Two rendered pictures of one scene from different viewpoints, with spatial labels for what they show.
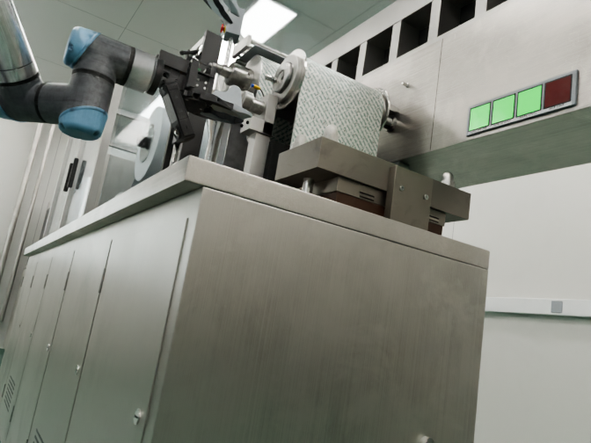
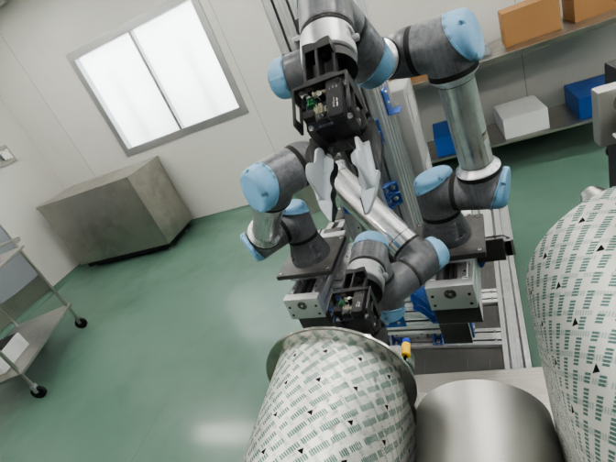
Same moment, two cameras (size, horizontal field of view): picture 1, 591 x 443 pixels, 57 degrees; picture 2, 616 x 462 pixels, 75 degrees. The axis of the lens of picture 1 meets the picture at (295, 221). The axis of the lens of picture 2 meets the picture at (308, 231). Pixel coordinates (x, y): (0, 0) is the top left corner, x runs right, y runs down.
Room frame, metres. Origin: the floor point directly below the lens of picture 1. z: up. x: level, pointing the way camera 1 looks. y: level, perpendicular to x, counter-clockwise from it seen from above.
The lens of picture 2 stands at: (1.43, -0.07, 1.55)
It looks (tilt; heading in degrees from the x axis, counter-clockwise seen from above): 26 degrees down; 145
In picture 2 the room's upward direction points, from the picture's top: 24 degrees counter-clockwise
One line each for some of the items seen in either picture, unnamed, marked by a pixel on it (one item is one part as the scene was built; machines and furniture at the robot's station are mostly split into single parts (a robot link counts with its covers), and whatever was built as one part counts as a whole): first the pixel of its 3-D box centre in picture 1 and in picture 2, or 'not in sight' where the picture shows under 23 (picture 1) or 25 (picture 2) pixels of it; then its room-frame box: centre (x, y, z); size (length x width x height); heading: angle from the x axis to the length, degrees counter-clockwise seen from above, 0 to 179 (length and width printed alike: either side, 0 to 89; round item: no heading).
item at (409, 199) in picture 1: (409, 199); not in sight; (1.03, -0.22, 0.96); 0.10 x 0.03 x 0.11; 120
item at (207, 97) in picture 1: (210, 102); not in sight; (1.01, 0.20, 1.09); 0.09 x 0.05 x 0.02; 111
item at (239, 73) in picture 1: (238, 76); not in sight; (1.38, 0.22, 1.33); 0.06 x 0.06 x 0.06; 30
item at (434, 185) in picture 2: not in sight; (437, 191); (0.79, 0.89, 0.98); 0.13 x 0.12 x 0.14; 10
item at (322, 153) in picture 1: (375, 187); not in sight; (1.10, -0.16, 1.00); 0.40 x 0.16 x 0.06; 120
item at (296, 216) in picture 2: not in sight; (292, 219); (0.34, 0.67, 0.98); 0.13 x 0.12 x 0.14; 77
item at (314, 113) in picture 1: (336, 142); not in sight; (1.19, -0.07, 1.12); 0.23 x 0.01 x 0.18; 120
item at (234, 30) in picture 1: (231, 24); not in sight; (1.67, 0.32, 1.66); 0.07 x 0.07 x 0.10; 15
